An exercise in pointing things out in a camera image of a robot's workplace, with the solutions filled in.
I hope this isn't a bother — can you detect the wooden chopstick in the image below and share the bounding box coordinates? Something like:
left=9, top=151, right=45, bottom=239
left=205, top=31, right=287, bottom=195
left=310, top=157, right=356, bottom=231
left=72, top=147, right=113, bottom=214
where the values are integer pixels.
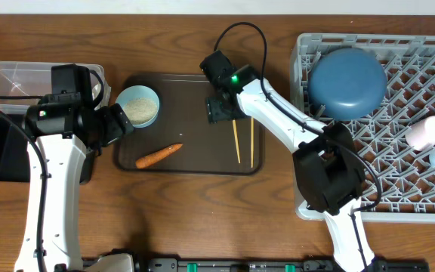
left=232, top=119, right=241, bottom=164
left=250, top=117, right=255, bottom=168

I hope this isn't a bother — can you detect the light blue rice bowl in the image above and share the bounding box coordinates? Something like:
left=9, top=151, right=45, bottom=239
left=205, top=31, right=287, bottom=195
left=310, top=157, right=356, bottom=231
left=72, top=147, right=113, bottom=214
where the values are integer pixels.
left=116, top=85, right=160, bottom=128

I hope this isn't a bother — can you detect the dark blue bowl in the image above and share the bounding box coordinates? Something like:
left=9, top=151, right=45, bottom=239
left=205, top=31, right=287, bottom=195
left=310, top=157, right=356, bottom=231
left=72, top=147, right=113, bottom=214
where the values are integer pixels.
left=307, top=48, right=387, bottom=121

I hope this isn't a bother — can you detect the pink cup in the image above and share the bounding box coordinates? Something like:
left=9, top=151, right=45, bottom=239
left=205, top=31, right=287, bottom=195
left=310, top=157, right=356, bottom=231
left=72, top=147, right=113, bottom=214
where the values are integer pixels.
left=405, top=116, right=435, bottom=151

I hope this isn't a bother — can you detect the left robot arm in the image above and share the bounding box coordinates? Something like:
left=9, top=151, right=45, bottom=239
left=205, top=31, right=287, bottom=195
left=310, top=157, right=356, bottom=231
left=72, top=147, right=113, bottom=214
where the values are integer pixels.
left=14, top=64, right=134, bottom=271

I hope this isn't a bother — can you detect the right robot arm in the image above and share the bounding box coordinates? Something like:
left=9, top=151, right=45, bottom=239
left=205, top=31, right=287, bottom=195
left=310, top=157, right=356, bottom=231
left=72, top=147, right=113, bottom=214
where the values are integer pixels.
left=199, top=50, right=375, bottom=271

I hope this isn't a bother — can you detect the grey dishwasher rack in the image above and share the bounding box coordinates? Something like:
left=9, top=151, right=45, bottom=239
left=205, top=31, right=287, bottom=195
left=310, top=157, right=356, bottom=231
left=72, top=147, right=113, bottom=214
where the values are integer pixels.
left=290, top=33, right=435, bottom=224

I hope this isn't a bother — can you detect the brown serving tray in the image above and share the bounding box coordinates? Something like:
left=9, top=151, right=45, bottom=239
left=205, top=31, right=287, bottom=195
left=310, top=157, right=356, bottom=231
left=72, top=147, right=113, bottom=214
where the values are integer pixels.
left=114, top=73, right=264, bottom=175

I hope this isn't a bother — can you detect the orange carrot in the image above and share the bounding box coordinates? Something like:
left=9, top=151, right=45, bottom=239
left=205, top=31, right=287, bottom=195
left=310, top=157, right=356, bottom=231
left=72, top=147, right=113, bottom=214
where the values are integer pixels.
left=135, top=143, right=183, bottom=169

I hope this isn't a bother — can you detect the black plastic bin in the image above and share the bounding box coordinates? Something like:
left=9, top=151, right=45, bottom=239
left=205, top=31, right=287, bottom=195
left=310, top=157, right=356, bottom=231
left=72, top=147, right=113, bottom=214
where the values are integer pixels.
left=0, top=114, right=95, bottom=185

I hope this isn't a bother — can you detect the clear plastic bin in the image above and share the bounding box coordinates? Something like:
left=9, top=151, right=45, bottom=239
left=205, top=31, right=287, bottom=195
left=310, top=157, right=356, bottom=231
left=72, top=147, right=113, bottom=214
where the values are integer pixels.
left=0, top=60, right=112, bottom=116

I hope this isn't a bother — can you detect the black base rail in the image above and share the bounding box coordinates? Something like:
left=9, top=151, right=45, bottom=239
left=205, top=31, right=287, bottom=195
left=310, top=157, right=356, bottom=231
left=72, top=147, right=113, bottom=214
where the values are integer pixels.
left=83, top=257, right=430, bottom=272

